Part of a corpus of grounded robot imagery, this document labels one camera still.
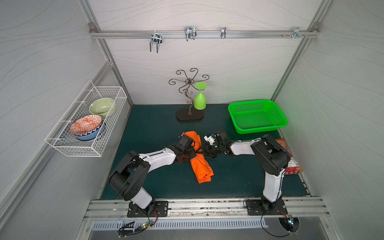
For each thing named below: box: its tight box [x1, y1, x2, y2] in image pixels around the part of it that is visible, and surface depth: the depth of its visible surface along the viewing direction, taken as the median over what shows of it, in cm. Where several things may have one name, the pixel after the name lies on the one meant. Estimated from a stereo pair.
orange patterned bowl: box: [69, 114, 104, 141], surface depth 62 cm
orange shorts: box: [182, 131, 215, 184], surface depth 85 cm
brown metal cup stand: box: [169, 68, 210, 121], surface depth 97 cm
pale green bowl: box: [89, 97, 115, 119], surface depth 73 cm
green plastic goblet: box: [193, 81, 208, 111], surface depth 93 cm
